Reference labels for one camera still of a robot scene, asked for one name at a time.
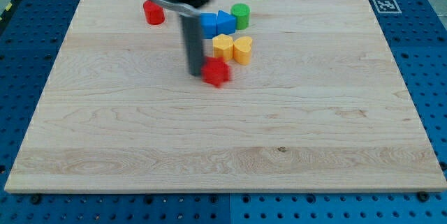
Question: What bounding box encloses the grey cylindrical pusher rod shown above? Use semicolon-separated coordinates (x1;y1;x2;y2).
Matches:
179;15;205;76

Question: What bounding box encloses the red star block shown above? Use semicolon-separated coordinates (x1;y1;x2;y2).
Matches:
201;57;230;88

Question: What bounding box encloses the yellow hexagon block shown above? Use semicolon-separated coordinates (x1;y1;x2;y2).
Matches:
212;34;233;61

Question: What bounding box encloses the blue cube block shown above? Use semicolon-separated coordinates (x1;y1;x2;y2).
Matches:
200;13;217;39

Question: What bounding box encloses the blue triangle block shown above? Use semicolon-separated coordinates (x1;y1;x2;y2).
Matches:
217;10;237;35

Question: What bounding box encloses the red cylinder block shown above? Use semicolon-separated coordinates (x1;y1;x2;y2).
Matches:
142;0;165;25

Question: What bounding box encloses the green cylinder block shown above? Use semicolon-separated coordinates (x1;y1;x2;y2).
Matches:
230;3;250;30

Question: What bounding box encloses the yellow heart block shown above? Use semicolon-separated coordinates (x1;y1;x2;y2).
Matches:
233;36;253;66

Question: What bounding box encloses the light wooden board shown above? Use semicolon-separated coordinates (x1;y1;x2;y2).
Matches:
5;0;446;194

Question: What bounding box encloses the black white fiducial marker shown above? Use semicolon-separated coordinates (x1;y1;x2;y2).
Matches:
372;0;402;14

